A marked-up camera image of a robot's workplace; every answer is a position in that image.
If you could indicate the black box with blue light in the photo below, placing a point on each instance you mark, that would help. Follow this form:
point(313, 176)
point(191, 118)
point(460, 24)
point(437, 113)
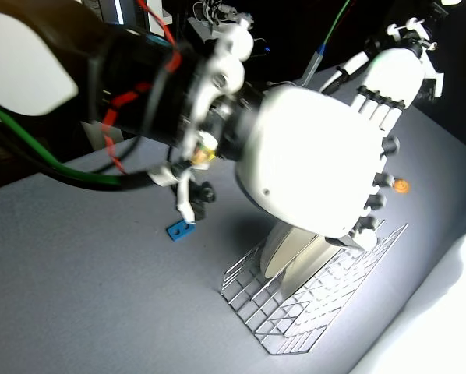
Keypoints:
point(262, 48)

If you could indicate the white gadget pile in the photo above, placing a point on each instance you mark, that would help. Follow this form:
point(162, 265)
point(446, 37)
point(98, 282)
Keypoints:
point(217, 9)

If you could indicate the small orange toy pastry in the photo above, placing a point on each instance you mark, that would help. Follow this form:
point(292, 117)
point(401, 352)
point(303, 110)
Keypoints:
point(401, 187)

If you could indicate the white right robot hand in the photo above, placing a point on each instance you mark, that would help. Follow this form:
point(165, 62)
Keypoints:
point(315, 163)

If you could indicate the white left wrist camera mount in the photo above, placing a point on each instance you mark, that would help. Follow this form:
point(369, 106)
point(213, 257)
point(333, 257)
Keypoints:
point(433, 76)

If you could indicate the blue block with two holes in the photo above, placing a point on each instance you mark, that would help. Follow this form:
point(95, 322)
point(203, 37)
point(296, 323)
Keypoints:
point(176, 232)

